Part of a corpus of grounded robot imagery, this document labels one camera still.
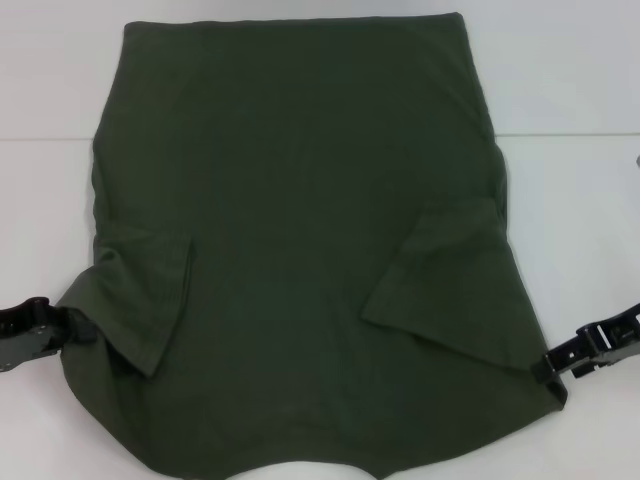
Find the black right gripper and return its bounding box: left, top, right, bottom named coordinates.
left=533, top=305, right=640, bottom=384

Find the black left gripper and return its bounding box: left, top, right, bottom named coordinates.
left=0, top=297, right=100, bottom=375

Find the dark green t-shirt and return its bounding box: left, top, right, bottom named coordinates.
left=57, top=12, right=569, bottom=480

